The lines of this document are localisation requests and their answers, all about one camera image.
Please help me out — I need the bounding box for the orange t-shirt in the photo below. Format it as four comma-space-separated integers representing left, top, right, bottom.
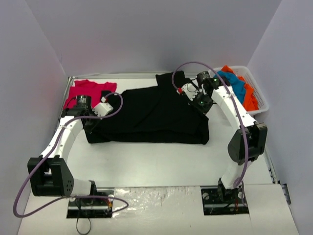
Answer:
221, 65, 259, 111

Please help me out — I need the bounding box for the black t-shirt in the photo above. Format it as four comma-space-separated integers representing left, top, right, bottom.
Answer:
86, 71, 209, 145

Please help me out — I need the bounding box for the blue t-shirt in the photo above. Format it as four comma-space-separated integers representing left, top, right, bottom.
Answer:
218, 70, 246, 104

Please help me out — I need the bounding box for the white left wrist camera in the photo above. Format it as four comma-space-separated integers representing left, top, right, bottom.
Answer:
92, 102, 113, 117

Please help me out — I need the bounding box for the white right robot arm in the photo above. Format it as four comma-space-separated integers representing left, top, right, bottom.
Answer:
182, 71, 268, 203

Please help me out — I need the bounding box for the white plastic basket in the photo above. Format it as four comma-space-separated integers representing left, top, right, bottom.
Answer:
214, 66, 268, 116

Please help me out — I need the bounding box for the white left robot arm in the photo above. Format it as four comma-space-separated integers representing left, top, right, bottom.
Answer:
27, 95, 112, 205

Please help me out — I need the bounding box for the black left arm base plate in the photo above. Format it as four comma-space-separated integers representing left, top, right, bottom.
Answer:
66, 198, 112, 219

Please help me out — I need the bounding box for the red folded t-shirt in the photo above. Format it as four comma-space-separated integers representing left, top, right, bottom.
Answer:
63, 80, 117, 109

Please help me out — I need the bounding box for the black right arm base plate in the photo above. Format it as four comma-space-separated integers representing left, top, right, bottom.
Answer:
201, 186, 249, 216

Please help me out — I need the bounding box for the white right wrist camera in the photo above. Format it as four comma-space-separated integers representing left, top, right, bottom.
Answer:
177, 83, 200, 101

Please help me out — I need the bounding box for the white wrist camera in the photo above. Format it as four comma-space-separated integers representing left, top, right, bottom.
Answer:
177, 83, 200, 101
92, 102, 113, 117

